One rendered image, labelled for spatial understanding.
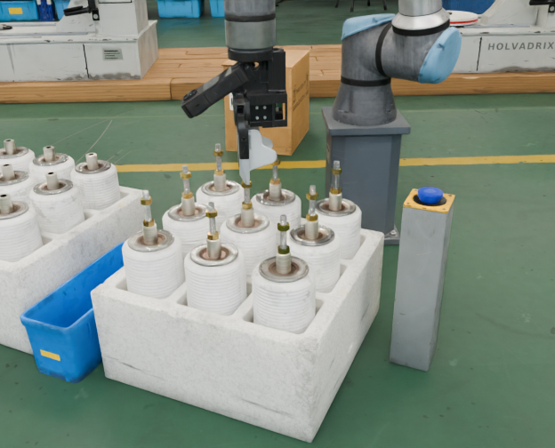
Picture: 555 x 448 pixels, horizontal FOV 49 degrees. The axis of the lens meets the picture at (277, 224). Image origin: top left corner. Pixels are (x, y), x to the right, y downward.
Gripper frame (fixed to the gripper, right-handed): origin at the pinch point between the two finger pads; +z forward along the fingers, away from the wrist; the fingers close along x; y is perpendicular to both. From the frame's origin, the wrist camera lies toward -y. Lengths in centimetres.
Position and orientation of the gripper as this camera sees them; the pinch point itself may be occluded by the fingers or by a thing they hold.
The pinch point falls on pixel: (242, 172)
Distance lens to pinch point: 100.5
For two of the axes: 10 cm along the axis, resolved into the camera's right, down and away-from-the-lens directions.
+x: -1.1, -4.4, 8.9
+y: 9.9, -0.6, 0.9
